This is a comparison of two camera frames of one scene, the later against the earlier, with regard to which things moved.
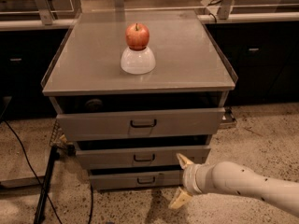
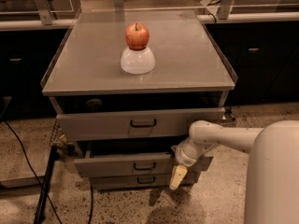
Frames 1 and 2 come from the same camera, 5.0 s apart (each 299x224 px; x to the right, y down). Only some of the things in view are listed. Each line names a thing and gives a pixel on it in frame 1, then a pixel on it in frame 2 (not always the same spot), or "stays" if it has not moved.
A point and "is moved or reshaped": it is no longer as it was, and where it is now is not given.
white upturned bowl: (137, 62) stays
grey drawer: (139, 157) is moved or reshaped
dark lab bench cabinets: (263, 56) stays
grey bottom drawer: (135, 179) stays
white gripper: (189, 177) -> (184, 158)
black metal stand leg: (46, 186) stays
